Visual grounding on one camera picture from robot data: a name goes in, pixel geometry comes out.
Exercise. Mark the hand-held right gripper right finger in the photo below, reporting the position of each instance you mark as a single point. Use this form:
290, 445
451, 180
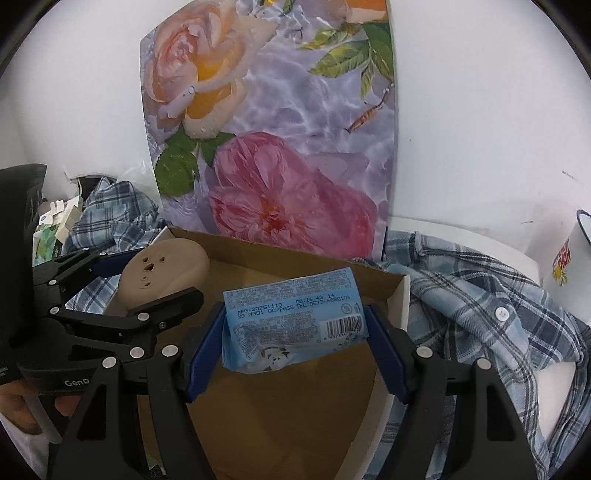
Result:
385, 350

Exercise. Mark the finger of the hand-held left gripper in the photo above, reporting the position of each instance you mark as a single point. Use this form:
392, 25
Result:
115, 265
175, 300

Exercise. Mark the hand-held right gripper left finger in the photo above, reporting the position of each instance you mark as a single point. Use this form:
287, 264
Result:
203, 350

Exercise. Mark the blue tissue packet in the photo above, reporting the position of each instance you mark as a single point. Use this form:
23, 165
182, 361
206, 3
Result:
286, 300

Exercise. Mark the shallow cardboard box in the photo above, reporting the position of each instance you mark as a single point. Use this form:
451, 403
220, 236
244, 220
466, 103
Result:
286, 415

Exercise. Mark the person's left hand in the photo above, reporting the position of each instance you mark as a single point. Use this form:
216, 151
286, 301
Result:
16, 406

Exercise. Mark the green patterned packet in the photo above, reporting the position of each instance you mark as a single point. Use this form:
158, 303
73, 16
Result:
46, 247

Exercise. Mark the small white cartons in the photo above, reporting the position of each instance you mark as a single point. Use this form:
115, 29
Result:
62, 214

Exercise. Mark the dark cloth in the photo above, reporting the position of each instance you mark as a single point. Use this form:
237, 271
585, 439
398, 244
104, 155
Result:
87, 183

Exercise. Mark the clear plastic bag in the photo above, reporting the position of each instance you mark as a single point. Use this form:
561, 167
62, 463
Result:
138, 177

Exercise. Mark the blue plaid shirt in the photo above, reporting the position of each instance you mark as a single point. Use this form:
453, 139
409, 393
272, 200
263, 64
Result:
461, 300

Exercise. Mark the floral printed board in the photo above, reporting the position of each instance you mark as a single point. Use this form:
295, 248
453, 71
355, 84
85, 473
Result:
277, 138

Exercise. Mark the white enamel mug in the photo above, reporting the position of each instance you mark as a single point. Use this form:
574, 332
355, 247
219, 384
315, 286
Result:
572, 258

